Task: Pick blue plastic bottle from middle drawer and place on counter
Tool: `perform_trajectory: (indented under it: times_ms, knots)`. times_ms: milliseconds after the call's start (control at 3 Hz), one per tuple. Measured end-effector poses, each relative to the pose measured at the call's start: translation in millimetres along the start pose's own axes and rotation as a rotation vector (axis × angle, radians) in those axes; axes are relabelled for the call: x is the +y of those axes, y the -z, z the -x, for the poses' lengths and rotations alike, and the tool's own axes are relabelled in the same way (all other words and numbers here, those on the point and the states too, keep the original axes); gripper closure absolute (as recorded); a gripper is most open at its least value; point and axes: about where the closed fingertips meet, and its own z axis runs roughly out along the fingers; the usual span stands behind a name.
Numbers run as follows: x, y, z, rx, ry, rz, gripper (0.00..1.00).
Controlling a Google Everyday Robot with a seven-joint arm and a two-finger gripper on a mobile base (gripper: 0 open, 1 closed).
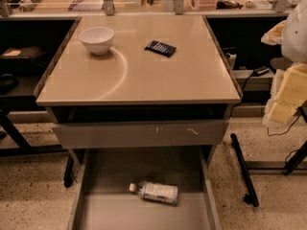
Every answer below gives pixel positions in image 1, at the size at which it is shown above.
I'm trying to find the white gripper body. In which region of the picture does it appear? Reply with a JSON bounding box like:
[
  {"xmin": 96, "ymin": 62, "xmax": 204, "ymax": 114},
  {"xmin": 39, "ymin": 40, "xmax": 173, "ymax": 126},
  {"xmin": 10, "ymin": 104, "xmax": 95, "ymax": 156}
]
[{"xmin": 262, "ymin": 62, "xmax": 307, "ymax": 128}]

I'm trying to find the blue plastic water bottle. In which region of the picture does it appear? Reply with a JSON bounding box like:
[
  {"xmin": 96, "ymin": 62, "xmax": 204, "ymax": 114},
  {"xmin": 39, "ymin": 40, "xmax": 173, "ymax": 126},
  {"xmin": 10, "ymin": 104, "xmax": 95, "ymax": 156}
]
[{"xmin": 129, "ymin": 181, "xmax": 178, "ymax": 205}]

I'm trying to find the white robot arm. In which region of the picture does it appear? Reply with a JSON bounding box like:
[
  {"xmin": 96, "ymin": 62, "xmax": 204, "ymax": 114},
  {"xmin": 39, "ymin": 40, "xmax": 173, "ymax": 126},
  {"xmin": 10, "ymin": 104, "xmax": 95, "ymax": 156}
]
[{"xmin": 261, "ymin": 0, "xmax": 307, "ymax": 128}]

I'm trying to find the closed grey top drawer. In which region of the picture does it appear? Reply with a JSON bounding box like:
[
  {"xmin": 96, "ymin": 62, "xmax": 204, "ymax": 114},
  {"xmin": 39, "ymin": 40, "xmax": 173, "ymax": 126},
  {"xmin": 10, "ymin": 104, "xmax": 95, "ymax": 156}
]
[{"xmin": 53, "ymin": 120, "xmax": 228, "ymax": 150}]

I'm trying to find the beige top drawer cabinet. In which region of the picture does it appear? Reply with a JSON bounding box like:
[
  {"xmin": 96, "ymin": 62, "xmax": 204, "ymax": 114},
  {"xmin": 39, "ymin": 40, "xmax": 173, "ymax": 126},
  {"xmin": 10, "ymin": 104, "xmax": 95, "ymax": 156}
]
[{"xmin": 33, "ymin": 14, "xmax": 244, "ymax": 189}]

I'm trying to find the open middle drawer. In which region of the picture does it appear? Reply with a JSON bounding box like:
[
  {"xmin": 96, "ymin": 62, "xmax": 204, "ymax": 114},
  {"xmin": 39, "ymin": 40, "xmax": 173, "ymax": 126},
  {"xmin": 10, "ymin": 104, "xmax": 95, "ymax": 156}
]
[{"xmin": 67, "ymin": 148, "xmax": 222, "ymax": 230}]

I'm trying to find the black phone on shelf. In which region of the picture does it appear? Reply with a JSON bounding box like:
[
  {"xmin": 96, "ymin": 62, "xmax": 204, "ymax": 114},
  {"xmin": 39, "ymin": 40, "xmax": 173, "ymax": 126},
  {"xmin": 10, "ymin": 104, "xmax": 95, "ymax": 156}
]
[{"xmin": 252, "ymin": 66, "xmax": 270, "ymax": 77}]

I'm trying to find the black snack packet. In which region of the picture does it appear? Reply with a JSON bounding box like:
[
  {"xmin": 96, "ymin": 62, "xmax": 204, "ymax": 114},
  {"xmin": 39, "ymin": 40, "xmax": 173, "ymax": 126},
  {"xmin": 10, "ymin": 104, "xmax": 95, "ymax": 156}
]
[{"xmin": 145, "ymin": 40, "xmax": 177, "ymax": 58}]

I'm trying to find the white ceramic bowl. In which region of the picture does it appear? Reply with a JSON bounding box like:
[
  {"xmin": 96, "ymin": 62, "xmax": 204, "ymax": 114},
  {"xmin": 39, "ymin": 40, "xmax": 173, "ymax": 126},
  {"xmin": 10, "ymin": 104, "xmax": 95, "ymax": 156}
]
[{"xmin": 79, "ymin": 27, "xmax": 114, "ymax": 55}]

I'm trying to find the black cable on floor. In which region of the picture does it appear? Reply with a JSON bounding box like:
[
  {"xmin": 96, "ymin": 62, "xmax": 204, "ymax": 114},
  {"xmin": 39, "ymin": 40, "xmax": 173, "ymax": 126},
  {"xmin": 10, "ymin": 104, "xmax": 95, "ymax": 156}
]
[{"xmin": 266, "ymin": 112, "xmax": 303, "ymax": 138}]

